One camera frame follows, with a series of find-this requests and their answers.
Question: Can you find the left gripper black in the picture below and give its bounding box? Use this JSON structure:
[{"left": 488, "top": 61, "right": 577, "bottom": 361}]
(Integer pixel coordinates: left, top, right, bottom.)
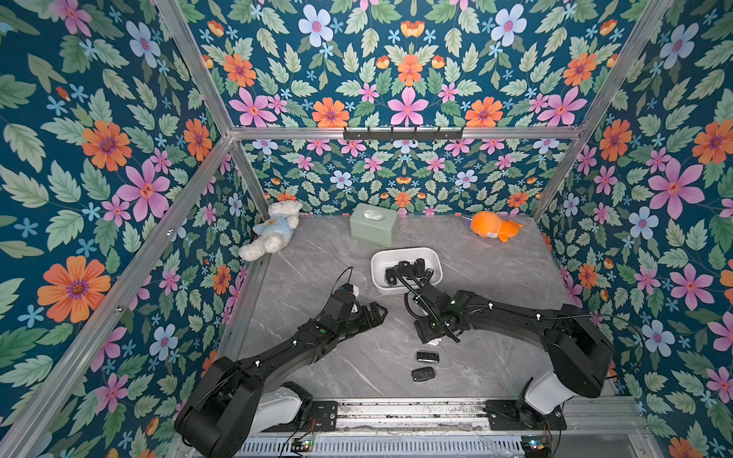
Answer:
[{"left": 333, "top": 302, "right": 389, "bottom": 339}]

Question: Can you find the black slim car key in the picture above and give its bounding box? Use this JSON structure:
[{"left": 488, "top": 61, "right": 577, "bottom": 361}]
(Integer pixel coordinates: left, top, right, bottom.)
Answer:
[{"left": 421, "top": 268, "right": 434, "bottom": 284}]

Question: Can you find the white storage box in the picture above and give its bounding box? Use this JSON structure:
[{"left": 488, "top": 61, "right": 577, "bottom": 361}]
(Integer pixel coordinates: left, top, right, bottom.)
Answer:
[{"left": 370, "top": 247, "right": 444, "bottom": 295}]

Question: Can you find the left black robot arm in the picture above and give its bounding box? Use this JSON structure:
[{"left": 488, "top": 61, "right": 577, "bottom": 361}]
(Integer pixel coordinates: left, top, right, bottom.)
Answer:
[{"left": 175, "top": 302, "right": 389, "bottom": 457}]

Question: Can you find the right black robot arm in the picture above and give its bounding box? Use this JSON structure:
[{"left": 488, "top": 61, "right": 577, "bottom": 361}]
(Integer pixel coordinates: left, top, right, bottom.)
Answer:
[{"left": 412, "top": 284, "right": 614, "bottom": 416}]

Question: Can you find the black car key bottom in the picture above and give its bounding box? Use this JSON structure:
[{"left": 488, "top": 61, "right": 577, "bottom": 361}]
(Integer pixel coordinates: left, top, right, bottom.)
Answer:
[{"left": 412, "top": 366, "right": 436, "bottom": 383}]

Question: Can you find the green tissue box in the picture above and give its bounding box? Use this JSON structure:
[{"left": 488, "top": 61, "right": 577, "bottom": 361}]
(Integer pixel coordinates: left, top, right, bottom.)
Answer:
[{"left": 349, "top": 203, "right": 399, "bottom": 247}]

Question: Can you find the orange plush toy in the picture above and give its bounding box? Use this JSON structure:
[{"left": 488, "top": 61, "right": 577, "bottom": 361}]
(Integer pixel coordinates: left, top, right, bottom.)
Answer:
[{"left": 470, "top": 211, "right": 523, "bottom": 242}]

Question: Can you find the white teddy bear plush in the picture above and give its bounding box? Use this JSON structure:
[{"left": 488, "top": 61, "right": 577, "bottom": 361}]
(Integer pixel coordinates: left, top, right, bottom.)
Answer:
[{"left": 238, "top": 200, "right": 304, "bottom": 263}]

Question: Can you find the white perforated vent strip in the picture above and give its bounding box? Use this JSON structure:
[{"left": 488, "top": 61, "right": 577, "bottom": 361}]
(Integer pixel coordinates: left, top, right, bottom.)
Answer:
[{"left": 236, "top": 435, "right": 525, "bottom": 457}]

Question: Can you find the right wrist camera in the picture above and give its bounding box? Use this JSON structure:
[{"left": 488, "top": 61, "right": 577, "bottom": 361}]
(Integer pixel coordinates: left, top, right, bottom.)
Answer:
[{"left": 417, "top": 284, "right": 452, "bottom": 311}]

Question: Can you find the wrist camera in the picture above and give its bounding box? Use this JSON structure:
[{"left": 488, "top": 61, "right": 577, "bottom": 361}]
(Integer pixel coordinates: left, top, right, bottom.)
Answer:
[
  {"left": 328, "top": 282, "right": 360, "bottom": 322},
  {"left": 417, "top": 284, "right": 452, "bottom": 311}
]

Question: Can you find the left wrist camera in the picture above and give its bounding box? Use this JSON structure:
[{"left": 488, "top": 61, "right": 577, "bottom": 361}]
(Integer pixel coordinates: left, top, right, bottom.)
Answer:
[{"left": 328, "top": 282, "right": 360, "bottom": 322}]

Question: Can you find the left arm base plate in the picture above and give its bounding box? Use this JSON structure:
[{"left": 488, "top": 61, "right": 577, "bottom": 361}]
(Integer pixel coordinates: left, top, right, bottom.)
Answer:
[{"left": 265, "top": 401, "right": 339, "bottom": 432}]

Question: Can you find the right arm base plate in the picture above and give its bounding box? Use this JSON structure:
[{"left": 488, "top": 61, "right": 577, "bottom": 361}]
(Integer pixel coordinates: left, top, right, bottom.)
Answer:
[{"left": 484, "top": 399, "right": 567, "bottom": 431}]

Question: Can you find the black hook rail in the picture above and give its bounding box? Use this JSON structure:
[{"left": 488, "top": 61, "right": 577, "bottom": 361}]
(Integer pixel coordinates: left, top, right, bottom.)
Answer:
[{"left": 342, "top": 127, "right": 464, "bottom": 142}]

